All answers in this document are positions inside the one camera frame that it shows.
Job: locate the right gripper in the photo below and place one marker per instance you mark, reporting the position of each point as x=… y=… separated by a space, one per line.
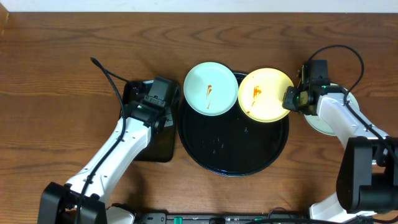
x=287 y=101

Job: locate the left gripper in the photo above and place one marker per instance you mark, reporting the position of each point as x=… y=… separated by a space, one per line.
x=170 y=116

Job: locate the light blue plate front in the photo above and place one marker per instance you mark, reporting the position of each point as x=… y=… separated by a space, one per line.
x=320 y=125

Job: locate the light blue plate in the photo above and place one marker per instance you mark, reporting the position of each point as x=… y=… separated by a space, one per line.
x=320 y=125
x=210 y=88

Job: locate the yellow plate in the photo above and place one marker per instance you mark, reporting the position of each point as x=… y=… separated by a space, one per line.
x=261 y=95

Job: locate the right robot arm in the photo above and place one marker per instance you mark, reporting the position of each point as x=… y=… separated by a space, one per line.
x=367 y=180

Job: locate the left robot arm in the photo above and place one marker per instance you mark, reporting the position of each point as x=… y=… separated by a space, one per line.
x=84 y=198

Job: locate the black rectangular tray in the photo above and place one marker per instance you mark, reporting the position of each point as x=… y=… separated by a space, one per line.
x=161 y=145

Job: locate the black round tray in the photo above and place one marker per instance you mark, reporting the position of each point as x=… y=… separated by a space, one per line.
x=231 y=144

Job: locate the light blue plate back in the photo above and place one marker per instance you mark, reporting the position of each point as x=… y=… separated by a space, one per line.
x=210 y=88

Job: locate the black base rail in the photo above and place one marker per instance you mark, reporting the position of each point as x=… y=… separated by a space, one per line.
x=163 y=218

